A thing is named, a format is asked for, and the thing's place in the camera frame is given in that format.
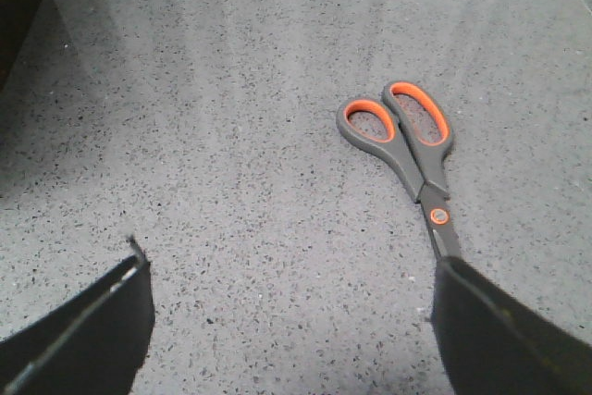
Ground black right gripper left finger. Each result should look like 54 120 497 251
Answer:
1 237 155 394

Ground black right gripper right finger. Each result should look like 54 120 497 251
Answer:
431 256 591 394

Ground grey orange scissors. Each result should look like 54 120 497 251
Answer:
336 81 462 258

